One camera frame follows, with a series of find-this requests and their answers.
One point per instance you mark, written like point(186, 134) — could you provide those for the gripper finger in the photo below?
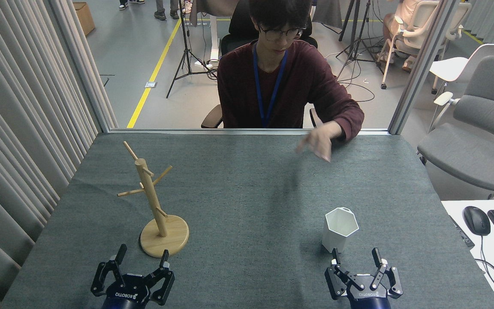
point(101, 279)
point(165, 283)
point(334, 281)
point(393, 281)

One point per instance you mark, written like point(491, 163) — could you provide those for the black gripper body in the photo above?
point(127, 296)
point(368, 298)

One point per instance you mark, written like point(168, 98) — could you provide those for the white hexagonal cup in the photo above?
point(335, 240)

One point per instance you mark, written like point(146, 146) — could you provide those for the wooden cup rack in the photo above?
point(164, 242)

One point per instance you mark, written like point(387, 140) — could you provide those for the person's left hand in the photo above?
point(322, 139)

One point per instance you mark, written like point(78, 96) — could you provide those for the black flat device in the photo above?
point(461, 231)

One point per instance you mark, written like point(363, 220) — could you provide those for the black computer mouse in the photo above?
point(477, 221)

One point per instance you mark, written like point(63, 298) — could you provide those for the grey padded chair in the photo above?
point(474, 150)

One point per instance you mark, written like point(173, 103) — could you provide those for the white plastic chair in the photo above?
point(453, 66)

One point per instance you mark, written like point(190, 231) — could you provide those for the black tripod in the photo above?
point(185, 47)
point(358, 38)

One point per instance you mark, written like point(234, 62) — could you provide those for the beige office chair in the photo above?
point(427, 25)

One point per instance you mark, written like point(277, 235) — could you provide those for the white standing desk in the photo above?
point(214, 30)

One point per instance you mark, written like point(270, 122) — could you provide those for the cardboard box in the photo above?
point(85, 17)

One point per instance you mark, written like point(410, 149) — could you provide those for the black office chair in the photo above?
point(238, 25)

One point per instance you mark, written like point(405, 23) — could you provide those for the seated person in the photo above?
point(405, 13)

